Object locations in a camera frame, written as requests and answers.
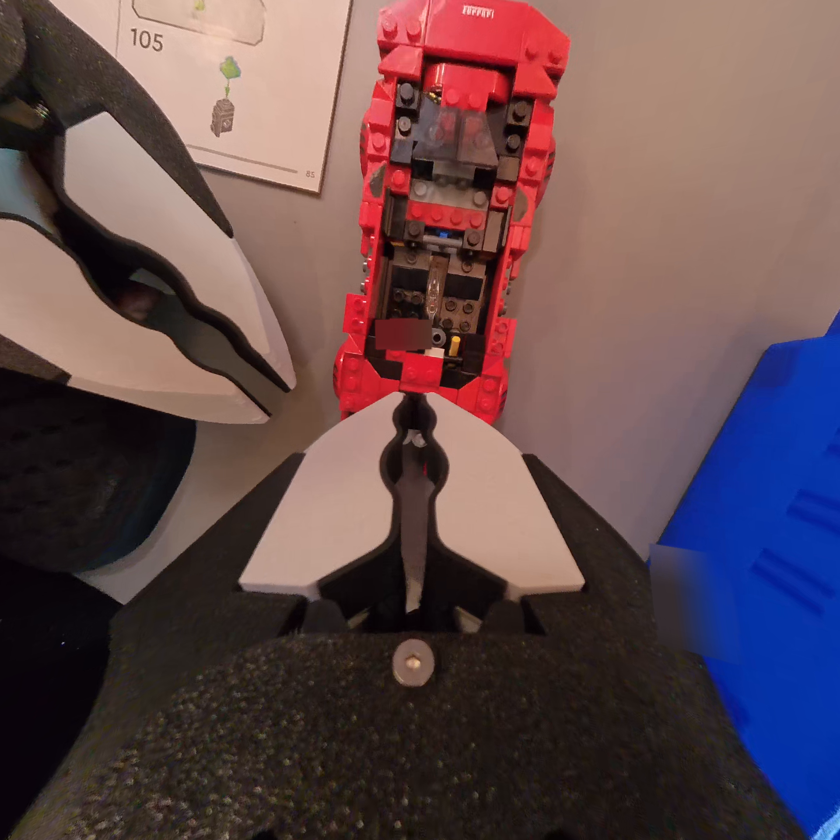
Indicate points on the lego instruction booklet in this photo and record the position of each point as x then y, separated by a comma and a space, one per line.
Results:
282, 98

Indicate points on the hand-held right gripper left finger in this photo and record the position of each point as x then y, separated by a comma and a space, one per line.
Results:
328, 525

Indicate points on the red lego car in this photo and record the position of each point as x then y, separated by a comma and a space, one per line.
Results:
472, 39

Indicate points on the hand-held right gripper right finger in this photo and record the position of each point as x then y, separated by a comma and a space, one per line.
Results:
505, 525

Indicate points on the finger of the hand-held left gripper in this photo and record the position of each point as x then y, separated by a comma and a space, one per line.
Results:
164, 216
79, 328

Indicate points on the blue plastic bin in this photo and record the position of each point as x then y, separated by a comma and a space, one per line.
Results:
774, 459

